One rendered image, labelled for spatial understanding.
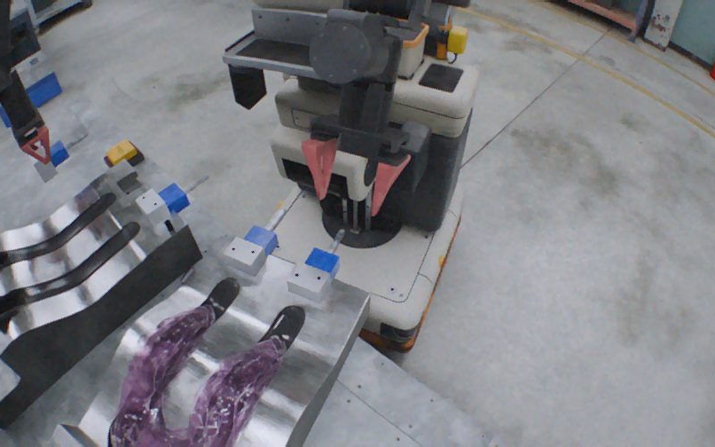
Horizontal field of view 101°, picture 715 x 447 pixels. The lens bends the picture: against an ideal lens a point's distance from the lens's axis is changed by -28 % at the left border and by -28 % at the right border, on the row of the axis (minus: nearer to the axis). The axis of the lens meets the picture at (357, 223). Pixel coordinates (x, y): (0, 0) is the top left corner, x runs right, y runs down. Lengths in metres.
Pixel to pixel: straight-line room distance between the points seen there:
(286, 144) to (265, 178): 1.12
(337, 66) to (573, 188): 1.96
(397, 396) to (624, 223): 1.82
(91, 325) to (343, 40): 0.55
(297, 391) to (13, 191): 0.94
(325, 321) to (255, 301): 0.10
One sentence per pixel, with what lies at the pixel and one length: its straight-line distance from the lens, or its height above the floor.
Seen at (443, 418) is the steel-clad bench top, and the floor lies 0.80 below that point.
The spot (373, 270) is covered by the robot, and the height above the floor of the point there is 0.28.
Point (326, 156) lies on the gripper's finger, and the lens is 0.51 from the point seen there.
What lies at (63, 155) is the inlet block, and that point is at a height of 0.93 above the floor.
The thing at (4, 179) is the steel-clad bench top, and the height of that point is 0.80.
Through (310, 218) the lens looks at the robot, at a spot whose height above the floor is 0.28.
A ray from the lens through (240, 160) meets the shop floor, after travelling 2.17.
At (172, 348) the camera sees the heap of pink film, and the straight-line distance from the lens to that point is 0.53.
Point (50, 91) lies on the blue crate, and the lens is 3.85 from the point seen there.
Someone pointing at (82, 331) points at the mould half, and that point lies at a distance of 0.69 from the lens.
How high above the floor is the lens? 1.35
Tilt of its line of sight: 50 degrees down
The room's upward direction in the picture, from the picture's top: straight up
